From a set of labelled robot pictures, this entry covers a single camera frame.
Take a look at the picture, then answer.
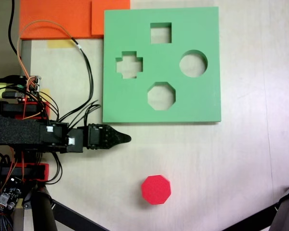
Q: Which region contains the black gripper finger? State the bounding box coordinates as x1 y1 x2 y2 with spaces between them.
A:
103 137 132 150
103 124 132 139

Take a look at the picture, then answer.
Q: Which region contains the red octagonal pillar block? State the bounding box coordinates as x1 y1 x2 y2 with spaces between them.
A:
141 174 171 205

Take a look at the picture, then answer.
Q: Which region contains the small orange block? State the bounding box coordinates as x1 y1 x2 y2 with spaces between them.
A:
91 0 131 36

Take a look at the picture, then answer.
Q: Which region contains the large flat orange block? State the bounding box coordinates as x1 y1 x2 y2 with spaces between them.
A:
19 0 104 40

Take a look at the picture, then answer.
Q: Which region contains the red and black table clamp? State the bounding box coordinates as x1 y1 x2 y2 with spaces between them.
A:
0 162 50 182
0 100 51 120

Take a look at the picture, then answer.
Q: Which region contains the small yellow tape piece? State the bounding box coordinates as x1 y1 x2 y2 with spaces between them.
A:
39 88 51 103

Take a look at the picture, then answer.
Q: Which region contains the black tripod brace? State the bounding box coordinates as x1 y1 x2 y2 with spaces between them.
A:
219 206 279 231
52 199 110 231

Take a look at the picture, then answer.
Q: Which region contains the black USB plug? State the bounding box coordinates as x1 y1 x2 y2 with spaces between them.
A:
1 90 24 99

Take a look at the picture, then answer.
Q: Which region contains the yellow tape strip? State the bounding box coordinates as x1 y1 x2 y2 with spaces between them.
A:
47 39 74 49

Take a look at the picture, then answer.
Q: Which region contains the green shape sorting board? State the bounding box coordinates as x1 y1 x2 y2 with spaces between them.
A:
102 6 222 125

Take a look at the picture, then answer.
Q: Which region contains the small black circuit board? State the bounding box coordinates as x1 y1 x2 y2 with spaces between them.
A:
0 177 22 214

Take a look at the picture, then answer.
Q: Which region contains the black servo cable loop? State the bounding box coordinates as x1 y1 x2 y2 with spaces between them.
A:
84 100 102 128
57 100 99 122

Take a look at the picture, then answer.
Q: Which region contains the thin black wire pair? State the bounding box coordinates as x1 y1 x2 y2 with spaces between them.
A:
72 38 95 121

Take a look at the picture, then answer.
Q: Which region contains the circuit board with wires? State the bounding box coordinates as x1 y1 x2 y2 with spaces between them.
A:
18 75 43 97

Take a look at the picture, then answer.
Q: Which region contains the black USB cable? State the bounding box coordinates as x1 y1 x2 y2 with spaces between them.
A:
0 75 21 84

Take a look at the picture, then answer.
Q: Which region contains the thin orange wire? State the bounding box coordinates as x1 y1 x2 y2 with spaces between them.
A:
16 20 75 85

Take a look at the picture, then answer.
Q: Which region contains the thick black cable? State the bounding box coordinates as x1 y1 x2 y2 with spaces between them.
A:
8 0 18 55

